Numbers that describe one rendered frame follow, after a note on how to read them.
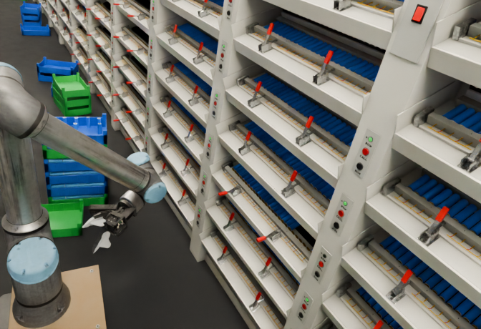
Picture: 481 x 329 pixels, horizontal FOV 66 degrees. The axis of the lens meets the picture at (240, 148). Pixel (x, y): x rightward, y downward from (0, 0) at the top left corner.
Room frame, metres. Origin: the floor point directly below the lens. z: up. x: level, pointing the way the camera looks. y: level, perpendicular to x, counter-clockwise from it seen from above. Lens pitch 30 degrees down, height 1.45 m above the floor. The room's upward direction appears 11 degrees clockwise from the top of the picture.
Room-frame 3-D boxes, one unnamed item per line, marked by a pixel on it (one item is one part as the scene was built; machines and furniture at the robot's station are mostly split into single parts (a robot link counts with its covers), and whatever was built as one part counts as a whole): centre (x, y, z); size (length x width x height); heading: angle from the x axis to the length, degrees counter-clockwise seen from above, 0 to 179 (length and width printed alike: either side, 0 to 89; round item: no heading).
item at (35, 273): (0.85, 0.61, 0.34); 0.17 x 0.15 x 0.18; 37
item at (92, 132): (1.64, 0.85, 0.44); 0.30 x 0.20 x 0.08; 114
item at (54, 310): (0.85, 0.61, 0.20); 0.19 x 0.19 x 0.10
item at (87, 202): (1.64, 0.85, 0.04); 0.30 x 0.20 x 0.08; 114
